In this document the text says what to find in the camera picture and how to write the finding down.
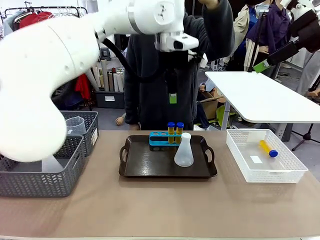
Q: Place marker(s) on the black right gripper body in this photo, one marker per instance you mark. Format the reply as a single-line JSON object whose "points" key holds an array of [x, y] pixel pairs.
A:
{"points": [[307, 30]]}

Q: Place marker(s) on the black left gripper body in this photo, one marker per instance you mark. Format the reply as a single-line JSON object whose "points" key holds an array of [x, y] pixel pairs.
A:
{"points": [[182, 61]]}

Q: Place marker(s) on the yellow tube with blue cap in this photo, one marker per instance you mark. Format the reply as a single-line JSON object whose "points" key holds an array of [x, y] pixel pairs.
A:
{"points": [[179, 131], [171, 132], [267, 148]]}

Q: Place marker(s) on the white plastic conical flask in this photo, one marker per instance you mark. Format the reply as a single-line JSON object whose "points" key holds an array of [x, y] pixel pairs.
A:
{"points": [[184, 155]]}

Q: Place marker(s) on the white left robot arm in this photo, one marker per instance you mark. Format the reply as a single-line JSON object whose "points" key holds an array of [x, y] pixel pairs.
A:
{"points": [[37, 75]]}

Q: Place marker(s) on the person's right hand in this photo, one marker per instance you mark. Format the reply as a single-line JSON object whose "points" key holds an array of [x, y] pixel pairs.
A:
{"points": [[133, 126]]}

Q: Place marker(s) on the person's left hand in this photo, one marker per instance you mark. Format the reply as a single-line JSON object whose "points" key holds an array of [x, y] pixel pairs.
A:
{"points": [[210, 3]]}

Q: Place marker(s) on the person in dark fleece jacket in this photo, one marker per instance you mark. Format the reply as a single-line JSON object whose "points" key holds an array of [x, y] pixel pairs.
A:
{"points": [[150, 100]]}

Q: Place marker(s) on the mannequin in purple jacket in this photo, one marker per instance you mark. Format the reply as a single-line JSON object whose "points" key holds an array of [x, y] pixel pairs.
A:
{"points": [[275, 30]]}

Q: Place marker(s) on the white computer case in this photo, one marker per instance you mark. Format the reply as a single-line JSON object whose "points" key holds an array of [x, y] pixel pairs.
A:
{"points": [[217, 65]]}

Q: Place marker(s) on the bystander in gray trousers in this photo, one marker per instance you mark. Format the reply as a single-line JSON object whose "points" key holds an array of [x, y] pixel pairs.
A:
{"points": [[310, 75]]}

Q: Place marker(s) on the cardboard box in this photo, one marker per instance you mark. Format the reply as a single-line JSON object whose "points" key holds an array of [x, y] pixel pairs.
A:
{"points": [[211, 105]]}

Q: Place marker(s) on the white folding table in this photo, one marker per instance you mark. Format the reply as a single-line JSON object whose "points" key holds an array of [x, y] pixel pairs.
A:
{"points": [[262, 97]]}

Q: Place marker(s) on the cream paper roll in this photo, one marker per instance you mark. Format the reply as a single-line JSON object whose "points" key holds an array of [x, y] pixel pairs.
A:
{"points": [[119, 81]]}

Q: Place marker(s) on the blue test tube rack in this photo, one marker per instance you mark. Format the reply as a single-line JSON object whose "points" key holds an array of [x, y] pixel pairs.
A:
{"points": [[156, 140]]}

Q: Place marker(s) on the green chair part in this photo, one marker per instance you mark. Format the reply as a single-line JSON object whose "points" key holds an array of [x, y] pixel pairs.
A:
{"points": [[225, 115]]}

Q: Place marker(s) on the brown paper roll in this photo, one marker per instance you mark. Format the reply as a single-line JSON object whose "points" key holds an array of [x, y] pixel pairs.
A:
{"points": [[111, 81]]}

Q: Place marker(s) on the gray storage crate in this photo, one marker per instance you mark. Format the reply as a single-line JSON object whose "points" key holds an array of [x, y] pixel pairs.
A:
{"points": [[110, 99]]}

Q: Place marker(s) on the upright white paper roll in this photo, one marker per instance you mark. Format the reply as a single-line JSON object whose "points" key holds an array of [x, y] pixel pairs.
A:
{"points": [[104, 75]]}

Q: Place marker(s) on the black stool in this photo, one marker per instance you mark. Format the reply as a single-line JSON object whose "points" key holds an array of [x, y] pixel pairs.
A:
{"points": [[105, 53]]}

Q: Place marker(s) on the dark brown plastic tray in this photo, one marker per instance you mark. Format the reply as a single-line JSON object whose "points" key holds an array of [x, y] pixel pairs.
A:
{"points": [[150, 162]]}

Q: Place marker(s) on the slanted white paper roll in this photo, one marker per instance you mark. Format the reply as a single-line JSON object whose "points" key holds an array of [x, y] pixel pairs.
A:
{"points": [[93, 77]]}

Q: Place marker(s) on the black floor tripod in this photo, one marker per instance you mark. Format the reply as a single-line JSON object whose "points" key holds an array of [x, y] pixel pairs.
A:
{"points": [[306, 137]]}

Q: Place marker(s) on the red dress on hanger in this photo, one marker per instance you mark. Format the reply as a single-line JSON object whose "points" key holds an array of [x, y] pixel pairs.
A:
{"points": [[83, 86]]}

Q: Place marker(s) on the small gray plastic basket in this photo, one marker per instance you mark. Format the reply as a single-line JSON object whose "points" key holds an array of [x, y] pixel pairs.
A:
{"points": [[91, 130]]}

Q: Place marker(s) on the clear plastic measuring beaker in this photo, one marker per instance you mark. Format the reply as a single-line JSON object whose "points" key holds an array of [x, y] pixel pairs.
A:
{"points": [[76, 126]]}

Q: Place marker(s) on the white plastic basket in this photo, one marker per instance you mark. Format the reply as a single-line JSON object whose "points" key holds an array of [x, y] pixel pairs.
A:
{"points": [[265, 172]]}

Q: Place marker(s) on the black clothes rack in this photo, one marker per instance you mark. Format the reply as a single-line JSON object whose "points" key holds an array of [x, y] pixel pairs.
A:
{"points": [[62, 10]]}

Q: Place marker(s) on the red jacket on hanger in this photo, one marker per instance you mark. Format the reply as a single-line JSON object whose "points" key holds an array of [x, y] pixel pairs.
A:
{"points": [[32, 20]]}

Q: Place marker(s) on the large gray plastic basket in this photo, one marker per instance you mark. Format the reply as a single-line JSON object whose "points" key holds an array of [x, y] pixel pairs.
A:
{"points": [[37, 185]]}

